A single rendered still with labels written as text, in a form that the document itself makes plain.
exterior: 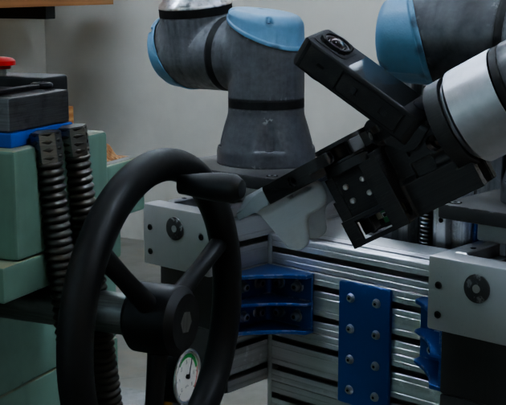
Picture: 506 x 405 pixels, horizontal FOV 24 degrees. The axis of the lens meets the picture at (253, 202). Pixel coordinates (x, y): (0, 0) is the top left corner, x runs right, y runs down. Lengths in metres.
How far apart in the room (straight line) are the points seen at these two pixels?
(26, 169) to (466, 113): 0.35
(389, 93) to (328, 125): 3.66
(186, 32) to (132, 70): 3.15
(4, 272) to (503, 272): 0.62
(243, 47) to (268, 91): 0.07
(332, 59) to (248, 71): 0.84
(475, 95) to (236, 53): 0.92
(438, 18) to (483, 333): 0.52
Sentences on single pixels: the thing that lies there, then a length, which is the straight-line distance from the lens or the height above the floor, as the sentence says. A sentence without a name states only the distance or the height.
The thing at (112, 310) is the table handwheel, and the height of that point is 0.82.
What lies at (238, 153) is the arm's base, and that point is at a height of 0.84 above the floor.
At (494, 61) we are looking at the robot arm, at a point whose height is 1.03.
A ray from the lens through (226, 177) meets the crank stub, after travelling 0.96.
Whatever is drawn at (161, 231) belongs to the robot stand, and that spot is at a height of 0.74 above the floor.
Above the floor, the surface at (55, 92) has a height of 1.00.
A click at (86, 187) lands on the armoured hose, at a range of 1.00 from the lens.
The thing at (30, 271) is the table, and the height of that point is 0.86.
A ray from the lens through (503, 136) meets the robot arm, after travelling 0.86.
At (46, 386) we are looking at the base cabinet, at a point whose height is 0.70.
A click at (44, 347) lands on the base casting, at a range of 1.17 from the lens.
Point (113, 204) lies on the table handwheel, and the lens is 0.90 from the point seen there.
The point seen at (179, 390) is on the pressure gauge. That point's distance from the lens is 1.30.
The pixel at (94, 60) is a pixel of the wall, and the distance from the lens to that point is 5.06.
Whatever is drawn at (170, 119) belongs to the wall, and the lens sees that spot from 4.88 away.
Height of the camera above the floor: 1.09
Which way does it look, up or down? 11 degrees down
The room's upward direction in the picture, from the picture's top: straight up
